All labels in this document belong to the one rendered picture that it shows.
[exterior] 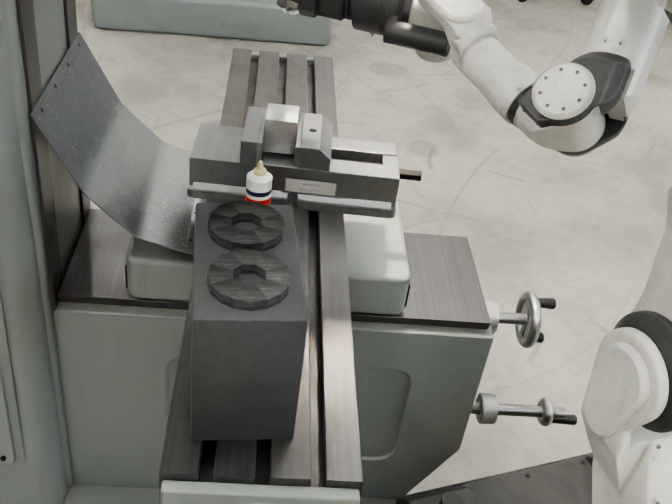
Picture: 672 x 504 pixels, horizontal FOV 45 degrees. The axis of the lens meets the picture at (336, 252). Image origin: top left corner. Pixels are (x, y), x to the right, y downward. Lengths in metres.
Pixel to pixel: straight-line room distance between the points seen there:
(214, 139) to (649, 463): 0.83
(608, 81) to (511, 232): 2.07
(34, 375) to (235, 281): 0.74
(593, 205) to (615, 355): 2.44
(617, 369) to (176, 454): 0.52
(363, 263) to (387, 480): 0.55
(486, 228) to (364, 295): 1.69
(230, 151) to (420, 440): 0.72
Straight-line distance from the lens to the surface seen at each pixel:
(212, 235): 0.95
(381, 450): 1.73
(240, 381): 0.90
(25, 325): 1.47
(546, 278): 2.92
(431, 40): 1.19
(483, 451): 2.26
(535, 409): 1.69
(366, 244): 1.48
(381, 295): 1.44
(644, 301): 1.03
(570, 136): 1.10
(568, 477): 1.47
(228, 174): 1.35
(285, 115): 1.34
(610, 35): 1.12
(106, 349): 1.54
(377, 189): 1.35
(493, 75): 1.13
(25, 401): 1.59
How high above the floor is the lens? 1.65
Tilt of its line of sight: 36 degrees down
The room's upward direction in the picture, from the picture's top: 8 degrees clockwise
